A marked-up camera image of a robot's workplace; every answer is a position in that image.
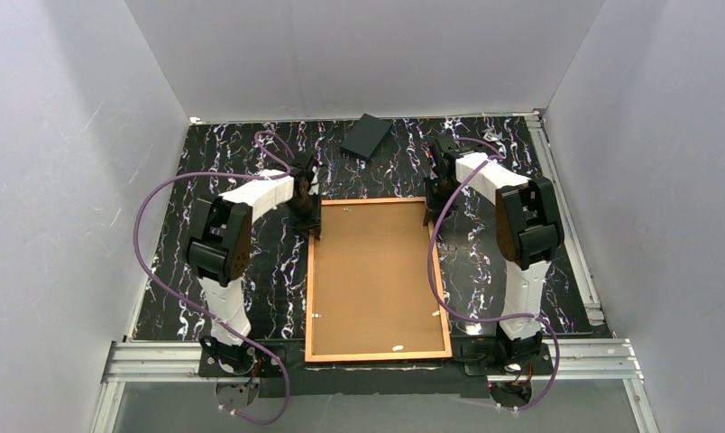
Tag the black square block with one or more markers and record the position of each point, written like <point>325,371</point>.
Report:
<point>365,137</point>

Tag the orange picture frame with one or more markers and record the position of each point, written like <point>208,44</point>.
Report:
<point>309,299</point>

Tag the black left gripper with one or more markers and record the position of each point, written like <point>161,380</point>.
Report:
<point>306,214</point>

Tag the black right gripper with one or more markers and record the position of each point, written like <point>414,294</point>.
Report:
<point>432,199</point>

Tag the brown cardboard backing board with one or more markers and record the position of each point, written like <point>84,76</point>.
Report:
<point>374,281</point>

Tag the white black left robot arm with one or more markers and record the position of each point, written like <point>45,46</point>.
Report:
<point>220,244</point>

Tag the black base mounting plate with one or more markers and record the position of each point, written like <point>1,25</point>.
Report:
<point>471,371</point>

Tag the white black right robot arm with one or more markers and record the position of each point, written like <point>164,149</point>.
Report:
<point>528,230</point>

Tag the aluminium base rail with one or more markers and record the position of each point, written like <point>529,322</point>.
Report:
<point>176,361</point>

